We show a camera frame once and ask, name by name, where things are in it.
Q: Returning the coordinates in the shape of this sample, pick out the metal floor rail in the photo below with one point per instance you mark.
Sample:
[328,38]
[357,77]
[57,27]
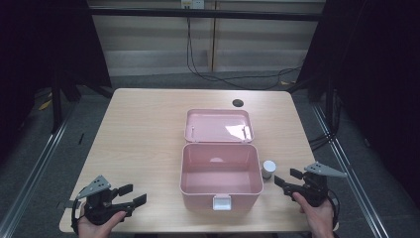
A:
[350,172]
[36,172]

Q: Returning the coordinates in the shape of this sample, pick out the small white round bottle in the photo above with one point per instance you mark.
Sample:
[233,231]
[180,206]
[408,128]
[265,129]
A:
[268,169]

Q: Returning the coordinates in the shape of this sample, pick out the white wall socket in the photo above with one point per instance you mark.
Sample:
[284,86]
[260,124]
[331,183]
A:
[192,3]

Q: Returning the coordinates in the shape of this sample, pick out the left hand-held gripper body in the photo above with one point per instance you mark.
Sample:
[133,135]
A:
[99,206]

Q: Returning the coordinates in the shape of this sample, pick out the black metal stand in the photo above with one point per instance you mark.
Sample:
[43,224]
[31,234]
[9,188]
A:
[56,99]

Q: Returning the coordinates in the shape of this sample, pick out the dark curtain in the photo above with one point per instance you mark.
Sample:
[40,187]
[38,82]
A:
[39,49]
[379,82]

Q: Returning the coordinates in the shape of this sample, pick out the pink plastic storage box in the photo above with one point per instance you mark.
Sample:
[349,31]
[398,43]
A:
[220,165]

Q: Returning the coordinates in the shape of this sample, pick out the yellow floor tape piece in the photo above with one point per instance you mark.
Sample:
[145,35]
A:
[45,105]

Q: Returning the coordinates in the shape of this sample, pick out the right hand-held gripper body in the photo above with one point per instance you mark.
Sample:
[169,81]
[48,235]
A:
[313,188]

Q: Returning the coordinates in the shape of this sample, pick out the person's left hand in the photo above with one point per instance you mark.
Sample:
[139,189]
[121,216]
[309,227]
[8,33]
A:
[95,228]

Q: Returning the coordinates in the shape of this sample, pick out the black horizontal frame bar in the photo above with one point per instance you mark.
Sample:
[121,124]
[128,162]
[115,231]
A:
[204,14]

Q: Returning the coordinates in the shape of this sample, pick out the person's right hand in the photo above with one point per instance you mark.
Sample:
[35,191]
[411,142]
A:
[315,218]

